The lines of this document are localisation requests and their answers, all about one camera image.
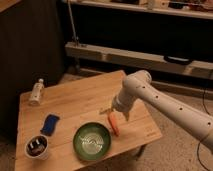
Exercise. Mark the long wooden shelf beam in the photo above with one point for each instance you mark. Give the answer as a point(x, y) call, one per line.
point(147, 61)

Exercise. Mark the blue sponge cloth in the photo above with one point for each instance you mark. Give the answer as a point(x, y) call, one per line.
point(49, 124)

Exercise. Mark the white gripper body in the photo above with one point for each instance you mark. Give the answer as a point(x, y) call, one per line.
point(122, 103)

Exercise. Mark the black handle on beam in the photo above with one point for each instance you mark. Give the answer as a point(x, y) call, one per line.
point(177, 60)

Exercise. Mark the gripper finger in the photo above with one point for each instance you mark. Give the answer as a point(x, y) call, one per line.
point(105, 111)
point(126, 115)

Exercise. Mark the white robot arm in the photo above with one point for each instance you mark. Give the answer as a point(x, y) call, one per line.
point(138, 86)

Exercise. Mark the green bowl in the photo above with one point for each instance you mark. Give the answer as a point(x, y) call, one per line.
point(91, 141)

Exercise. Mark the white cup with contents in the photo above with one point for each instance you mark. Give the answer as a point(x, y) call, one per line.
point(37, 148)

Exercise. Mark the orange pepper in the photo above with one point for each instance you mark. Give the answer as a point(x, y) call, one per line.
point(113, 123)

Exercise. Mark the wooden table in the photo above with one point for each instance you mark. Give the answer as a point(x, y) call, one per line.
point(77, 103)

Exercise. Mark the metal stand pole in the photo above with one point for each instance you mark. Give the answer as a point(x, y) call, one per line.
point(75, 37)

